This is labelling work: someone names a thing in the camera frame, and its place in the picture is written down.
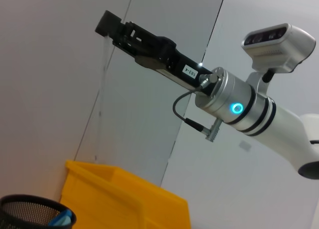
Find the yellow plastic bin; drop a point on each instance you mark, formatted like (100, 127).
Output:
(112, 196)

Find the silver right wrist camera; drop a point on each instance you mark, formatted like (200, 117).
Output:
(274, 47)

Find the black mesh pen holder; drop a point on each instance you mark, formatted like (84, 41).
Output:
(20, 211)

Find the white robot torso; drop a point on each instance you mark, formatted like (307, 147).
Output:
(311, 124)

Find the blue capped scissors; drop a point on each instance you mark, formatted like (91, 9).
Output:
(62, 219)

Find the white wall outlet plate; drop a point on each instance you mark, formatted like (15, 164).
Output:
(245, 145)

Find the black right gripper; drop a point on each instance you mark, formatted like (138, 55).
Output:
(174, 64)

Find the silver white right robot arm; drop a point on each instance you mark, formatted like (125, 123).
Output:
(274, 119)

